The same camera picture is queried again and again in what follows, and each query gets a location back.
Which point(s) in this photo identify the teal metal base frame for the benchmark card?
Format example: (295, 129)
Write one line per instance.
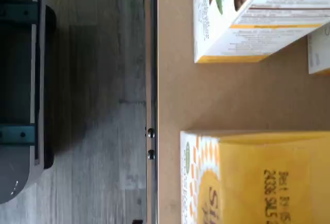
(18, 13)

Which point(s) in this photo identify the yellow orange patterned box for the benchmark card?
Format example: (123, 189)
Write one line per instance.
(257, 182)

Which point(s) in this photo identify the round metal bolt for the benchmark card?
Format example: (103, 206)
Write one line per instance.
(150, 132)
(150, 154)

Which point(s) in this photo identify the dark metal shelf rail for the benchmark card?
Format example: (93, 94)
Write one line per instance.
(152, 67)

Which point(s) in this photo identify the white box yellow trim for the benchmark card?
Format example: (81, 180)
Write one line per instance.
(224, 41)

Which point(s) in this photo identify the brown shelf board white boxes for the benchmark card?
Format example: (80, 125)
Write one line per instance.
(232, 97)

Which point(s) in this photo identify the gray robot base plate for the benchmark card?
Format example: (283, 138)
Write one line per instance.
(15, 177)

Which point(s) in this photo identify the small white box yellow label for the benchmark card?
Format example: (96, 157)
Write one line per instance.
(319, 54)

